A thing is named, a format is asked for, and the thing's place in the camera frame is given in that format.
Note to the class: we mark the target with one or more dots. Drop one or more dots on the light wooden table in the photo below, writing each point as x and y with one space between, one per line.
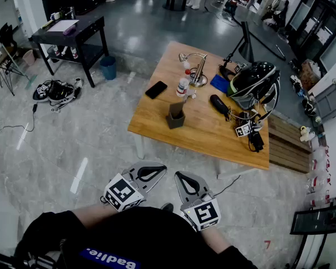
207 127

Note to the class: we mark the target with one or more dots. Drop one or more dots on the dark brown pen holder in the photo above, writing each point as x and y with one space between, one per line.
176 117

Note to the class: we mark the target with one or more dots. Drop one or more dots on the white bottle with red label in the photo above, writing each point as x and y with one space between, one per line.
74 52
56 50

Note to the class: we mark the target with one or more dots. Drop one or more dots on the row of clear plastic bottles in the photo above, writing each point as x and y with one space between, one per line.
319 172

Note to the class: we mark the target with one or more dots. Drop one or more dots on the black side table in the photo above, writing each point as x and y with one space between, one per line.
85 29

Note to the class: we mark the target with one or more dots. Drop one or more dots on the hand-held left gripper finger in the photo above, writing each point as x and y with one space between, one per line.
149 167
152 176

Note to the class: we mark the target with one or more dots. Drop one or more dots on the person's black clothed torso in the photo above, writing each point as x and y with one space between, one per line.
134 240

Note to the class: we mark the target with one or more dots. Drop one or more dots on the person's left forearm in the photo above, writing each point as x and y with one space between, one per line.
93 213

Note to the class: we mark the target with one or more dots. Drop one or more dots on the black flat monitor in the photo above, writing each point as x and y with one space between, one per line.
316 220

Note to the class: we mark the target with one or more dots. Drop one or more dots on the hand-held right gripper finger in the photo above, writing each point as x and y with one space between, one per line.
181 183
194 181

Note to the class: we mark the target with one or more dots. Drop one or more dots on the person's black shoe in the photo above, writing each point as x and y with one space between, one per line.
167 206

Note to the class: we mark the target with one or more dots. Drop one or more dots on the black white patterned tag block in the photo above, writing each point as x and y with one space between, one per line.
243 129

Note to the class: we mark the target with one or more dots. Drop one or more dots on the person's right forearm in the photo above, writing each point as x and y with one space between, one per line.
214 241

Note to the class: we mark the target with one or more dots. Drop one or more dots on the blue waste bin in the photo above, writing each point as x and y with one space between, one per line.
108 68

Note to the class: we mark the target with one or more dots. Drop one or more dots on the black headset gear pile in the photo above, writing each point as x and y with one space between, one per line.
56 91

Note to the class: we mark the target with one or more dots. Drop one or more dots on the clear bottle with red cap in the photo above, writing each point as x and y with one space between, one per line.
182 86

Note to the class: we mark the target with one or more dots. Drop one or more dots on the black white green helmet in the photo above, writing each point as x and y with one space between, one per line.
250 80

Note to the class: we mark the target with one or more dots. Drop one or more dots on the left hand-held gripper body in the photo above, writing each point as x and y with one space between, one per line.
122 192

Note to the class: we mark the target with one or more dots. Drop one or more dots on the black desk lamp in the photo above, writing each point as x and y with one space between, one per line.
246 48

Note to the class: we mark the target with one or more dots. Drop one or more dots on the purple oblong item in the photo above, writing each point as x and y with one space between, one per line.
68 31

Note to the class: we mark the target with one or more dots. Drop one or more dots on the black metal chair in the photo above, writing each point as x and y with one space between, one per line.
6 42

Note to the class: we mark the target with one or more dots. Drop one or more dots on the small patterned tag block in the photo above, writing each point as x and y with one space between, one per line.
238 67

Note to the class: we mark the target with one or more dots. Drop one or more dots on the black oblong case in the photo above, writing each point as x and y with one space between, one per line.
219 103

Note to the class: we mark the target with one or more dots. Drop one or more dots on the silver metal desk lamp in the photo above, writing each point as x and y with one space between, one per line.
199 71

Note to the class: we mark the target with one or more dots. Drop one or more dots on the grey plastic crate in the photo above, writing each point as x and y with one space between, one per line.
331 99

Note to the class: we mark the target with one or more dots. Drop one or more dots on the wooden slatted pallet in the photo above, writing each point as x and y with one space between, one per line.
288 147

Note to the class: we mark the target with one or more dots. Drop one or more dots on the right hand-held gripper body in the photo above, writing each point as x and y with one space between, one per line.
204 213

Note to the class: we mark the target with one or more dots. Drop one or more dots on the pink waste bin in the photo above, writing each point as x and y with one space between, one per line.
28 57

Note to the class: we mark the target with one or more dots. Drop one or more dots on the blue cloth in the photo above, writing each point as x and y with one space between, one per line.
219 82

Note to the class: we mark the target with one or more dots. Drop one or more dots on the white paper sheet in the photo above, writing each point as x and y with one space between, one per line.
63 25

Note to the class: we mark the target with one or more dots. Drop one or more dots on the black smartphone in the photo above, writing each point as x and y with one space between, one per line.
156 89

